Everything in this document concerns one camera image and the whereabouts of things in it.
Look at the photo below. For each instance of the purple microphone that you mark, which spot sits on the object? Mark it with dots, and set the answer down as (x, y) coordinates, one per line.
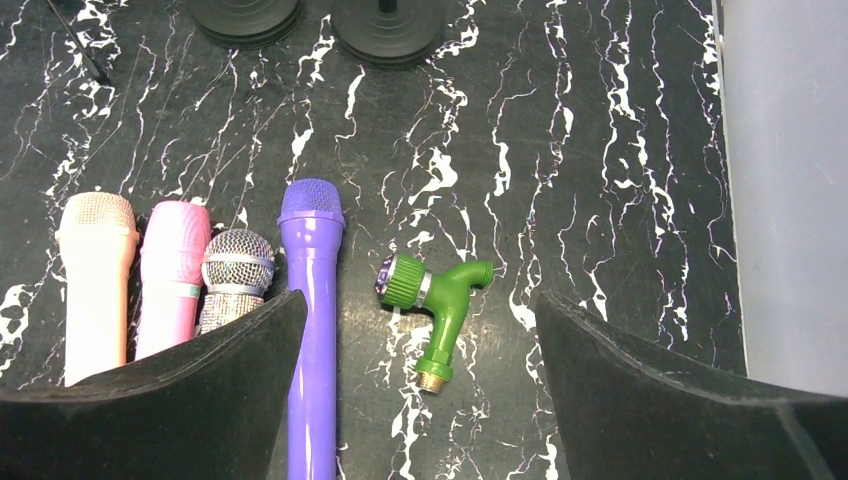
(311, 225)

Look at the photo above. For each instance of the pink microphone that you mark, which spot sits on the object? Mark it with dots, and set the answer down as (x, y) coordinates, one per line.
(171, 255)

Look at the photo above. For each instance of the black round-base clip stand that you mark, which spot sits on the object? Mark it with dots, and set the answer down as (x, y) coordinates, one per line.
(388, 34)

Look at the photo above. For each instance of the green plastic tool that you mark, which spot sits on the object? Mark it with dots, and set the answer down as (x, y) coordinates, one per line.
(404, 282)

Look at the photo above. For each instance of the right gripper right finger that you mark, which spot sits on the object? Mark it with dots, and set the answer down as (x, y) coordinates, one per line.
(627, 408)

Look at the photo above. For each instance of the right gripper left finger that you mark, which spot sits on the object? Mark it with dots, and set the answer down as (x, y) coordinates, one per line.
(213, 407)

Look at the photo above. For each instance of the rhinestone glitter microphone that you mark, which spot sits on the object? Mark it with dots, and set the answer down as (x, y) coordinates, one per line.
(237, 269)

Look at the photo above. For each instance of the peach microphone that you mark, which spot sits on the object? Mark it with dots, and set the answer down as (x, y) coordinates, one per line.
(97, 239)

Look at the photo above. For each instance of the black round-base shock-mount stand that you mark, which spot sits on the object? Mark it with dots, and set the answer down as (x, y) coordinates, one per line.
(245, 24)

